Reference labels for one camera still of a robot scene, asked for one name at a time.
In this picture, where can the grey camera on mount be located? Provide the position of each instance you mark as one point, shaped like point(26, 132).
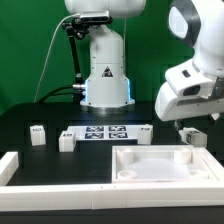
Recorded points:
point(94, 16)

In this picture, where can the white base tag plate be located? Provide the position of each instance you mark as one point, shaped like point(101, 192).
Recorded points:
point(111, 132)

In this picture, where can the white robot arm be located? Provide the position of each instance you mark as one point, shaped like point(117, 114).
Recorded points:
point(199, 24)

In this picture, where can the white U-shaped fence wall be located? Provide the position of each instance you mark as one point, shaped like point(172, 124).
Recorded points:
point(103, 196)

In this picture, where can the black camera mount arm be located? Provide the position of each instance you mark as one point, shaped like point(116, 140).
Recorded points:
point(75, 56)

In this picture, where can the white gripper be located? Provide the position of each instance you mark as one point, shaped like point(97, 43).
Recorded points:
point(189, 92)

